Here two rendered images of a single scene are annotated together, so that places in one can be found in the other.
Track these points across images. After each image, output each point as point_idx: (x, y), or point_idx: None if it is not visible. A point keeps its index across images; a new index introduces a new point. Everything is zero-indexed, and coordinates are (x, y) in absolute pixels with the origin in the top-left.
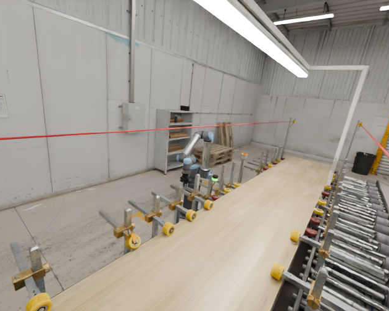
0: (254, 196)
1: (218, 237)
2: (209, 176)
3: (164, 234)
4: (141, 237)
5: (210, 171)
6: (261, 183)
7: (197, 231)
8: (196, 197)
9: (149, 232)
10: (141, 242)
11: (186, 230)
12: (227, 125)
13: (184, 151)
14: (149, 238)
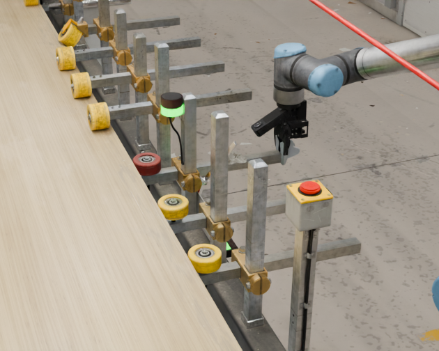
0: (75, 242)
1: None
2: (434, 295)
3: None
4: (357, 302)
5: None
6: (160, 347)
7: (38, 92)
8: (143, 102)
9: (377, 322)
10: (330, 297)
11: (53, 84)
12: None
13: (371, 47)
14: (344, 315)
